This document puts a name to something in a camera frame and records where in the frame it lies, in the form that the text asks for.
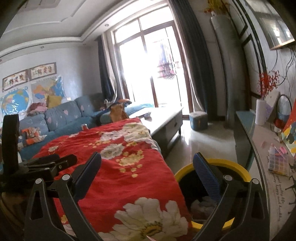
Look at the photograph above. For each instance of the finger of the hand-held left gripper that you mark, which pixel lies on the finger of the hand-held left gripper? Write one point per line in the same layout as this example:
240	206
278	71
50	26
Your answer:
62	165
41	161

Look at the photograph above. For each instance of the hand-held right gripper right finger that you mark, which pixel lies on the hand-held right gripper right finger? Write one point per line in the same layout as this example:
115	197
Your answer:
207	176

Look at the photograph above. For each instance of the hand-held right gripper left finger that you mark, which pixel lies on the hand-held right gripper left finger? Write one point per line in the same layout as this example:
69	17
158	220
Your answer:
87	176

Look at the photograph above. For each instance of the black bin liner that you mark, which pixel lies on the black bin liner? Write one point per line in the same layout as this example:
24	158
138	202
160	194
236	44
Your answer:
189	183

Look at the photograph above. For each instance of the yellow trash bin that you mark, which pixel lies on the yellow trash bin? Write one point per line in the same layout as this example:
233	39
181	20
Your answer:
231	164

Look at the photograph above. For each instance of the colourful patchwork quilt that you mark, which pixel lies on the colourful patchwork quilt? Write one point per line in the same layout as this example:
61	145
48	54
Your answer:
32	136

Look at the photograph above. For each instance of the red floral blanket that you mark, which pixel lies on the red floral blanket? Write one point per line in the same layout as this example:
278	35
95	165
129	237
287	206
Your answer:
120	176

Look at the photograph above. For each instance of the world map poster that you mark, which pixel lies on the world map poster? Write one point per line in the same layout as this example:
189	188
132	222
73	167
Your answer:
15	102

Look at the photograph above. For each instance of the pile of pink red clothes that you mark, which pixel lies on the pile of pink red clothes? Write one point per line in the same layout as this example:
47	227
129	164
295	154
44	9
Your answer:
37	109

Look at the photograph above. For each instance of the blue sofa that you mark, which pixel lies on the blue sofa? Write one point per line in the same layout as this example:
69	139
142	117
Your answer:
62	113

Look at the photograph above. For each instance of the blue stool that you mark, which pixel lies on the blue stool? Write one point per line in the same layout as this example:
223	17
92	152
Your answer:
198	121

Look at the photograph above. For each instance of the grey television cabinet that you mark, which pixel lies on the grey television cabinet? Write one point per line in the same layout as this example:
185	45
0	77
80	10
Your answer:
261	185

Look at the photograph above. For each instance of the yellow cushion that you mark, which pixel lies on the yellow cushion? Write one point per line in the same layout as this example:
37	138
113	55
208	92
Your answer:
54	101

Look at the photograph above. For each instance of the framed calligraphy picture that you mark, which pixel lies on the framed calligraphy picture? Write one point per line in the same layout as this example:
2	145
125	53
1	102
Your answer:
15	80
42	71

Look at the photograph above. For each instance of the country map poster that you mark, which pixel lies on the country map poster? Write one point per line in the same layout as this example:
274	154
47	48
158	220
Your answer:
49	88

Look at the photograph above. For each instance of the orange brown bag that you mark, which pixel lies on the orange brown bag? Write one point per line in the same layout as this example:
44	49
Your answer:
118	113

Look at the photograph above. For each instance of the colourful bead box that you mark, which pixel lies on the colourful bead box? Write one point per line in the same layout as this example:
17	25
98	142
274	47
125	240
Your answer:
278	160

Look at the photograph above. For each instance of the grey white cloth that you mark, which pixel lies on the grey white cloth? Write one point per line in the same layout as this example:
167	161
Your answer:
107	104

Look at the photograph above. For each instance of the white vase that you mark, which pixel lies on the white vase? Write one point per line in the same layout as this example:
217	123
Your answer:
261	113

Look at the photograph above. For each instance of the red round object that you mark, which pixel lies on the red round object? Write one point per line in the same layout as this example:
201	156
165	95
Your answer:
280	122

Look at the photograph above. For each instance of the colourful painted board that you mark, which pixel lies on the colourful painted board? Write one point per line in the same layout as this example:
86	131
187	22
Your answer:
290	134

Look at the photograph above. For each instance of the white card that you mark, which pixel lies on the white card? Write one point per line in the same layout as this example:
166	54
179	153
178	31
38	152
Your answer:
274	102

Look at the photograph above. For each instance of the dark blue curtain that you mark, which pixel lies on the dark blue curtain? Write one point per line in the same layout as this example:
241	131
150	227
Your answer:
106	74

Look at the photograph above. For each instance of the pale blue basket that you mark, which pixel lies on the pale blue basket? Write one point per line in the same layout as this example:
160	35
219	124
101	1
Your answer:
284	109

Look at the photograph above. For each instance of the grey standing air conditioner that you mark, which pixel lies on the grey standing air conditioner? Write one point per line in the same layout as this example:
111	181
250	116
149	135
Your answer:
225	69

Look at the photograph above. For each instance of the grey curtain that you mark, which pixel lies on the grey curtain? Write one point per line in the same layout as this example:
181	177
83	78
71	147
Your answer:
194	58

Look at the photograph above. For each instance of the hanging laundry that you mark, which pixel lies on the hanging laundry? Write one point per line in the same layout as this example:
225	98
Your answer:
166	60

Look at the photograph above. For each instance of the brown framed glass door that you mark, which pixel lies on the brown framed glass door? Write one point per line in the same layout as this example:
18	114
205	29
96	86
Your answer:
143	64

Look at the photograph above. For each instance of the yellow artificial flowers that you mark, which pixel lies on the yellow artificial flowers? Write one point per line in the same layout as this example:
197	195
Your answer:
216	5

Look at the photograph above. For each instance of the wall mounted television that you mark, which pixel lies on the wall mounted television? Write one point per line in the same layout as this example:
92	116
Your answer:
270	23

